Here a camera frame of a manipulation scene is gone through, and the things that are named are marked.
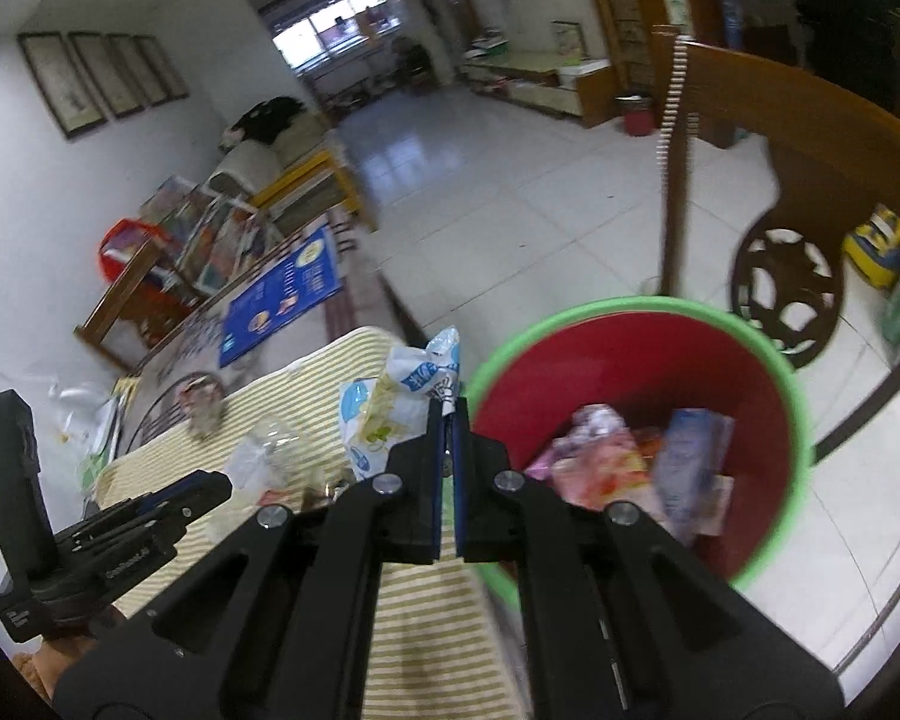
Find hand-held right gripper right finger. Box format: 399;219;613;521
454;397;845;720

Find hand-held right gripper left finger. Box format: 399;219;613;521
49;397;452;720

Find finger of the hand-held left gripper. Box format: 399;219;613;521
124;469;233;522
60;499;196;548

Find white and blue snack packet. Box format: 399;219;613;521
339;326;464;481

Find pink plastic bag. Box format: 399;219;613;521
562;403;638;451

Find red bin with green rim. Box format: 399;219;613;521
461;296;815;608

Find person's left forearm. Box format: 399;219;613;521
11;649;76;706

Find clear plastic bag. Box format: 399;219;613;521
45;379;121;458
225;420;308;503

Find crumpled grey patterned wrapper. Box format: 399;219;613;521
184;379;226;440

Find pink printed wrapper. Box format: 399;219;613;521
529;435;665;515

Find yellow striped cloth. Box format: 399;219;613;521
94;326;526;720

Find dark wooden chair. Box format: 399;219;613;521
75;236;226;372

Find blue poster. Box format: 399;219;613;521
217;225;344;370

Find wrappers inside bin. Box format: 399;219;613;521
649;409;736;541

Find red basket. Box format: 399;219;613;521
99;219;166;286

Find pile of colourful picture books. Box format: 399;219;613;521
139;176;286;293

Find yellow framed table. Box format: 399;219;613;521
249;148;365;237

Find beige sofa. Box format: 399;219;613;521
210;116;331;196

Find black cloth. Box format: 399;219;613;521
221;97;308;147

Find small red bucket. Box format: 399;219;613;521
615;92;657;137

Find low wooden tv stand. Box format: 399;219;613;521
457;45;620;128

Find window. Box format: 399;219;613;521
259;0;402;76

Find yellow toy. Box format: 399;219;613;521
842;204;900;290

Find carved wooden chair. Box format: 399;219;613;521
649;24;900;466

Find framed wall picture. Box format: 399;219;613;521
107;34;172;107
133;35;191;100
67;31;147;121
17;31;110;140

